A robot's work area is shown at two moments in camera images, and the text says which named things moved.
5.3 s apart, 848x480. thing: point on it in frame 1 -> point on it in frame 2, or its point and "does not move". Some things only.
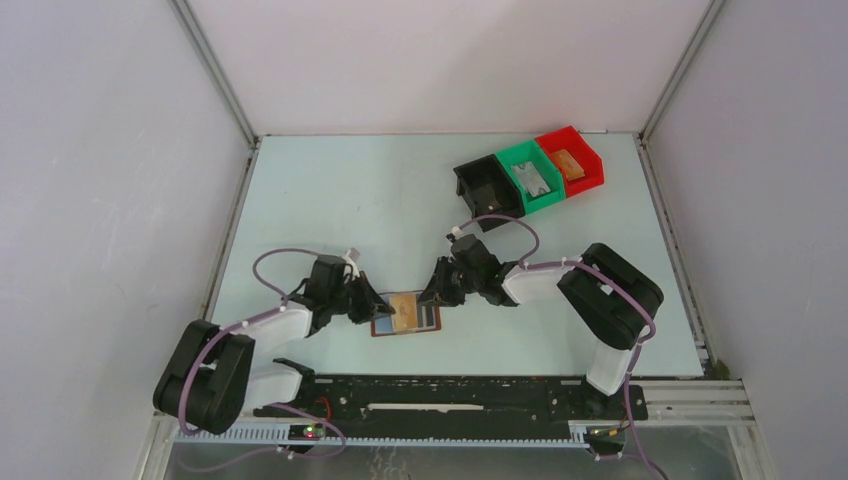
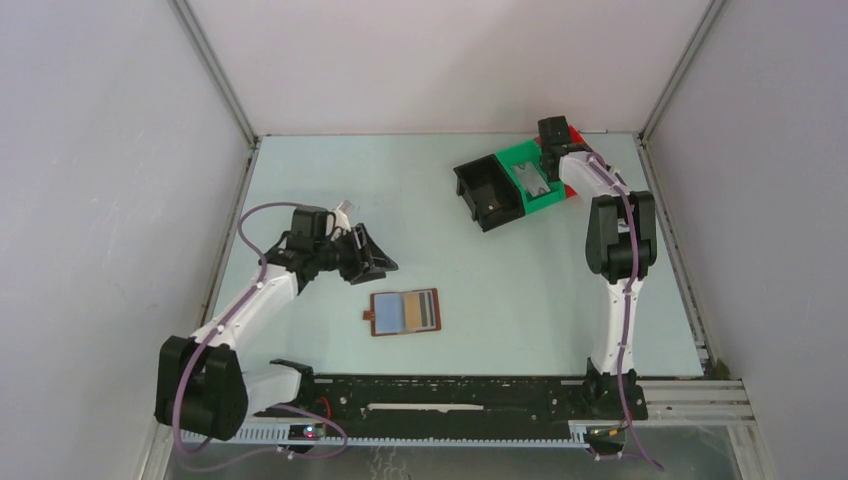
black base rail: (460, 400) does not move
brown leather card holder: (409, 317) does not move
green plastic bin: (530, 151) does not move
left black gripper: (371, 306) -> (376, 257)
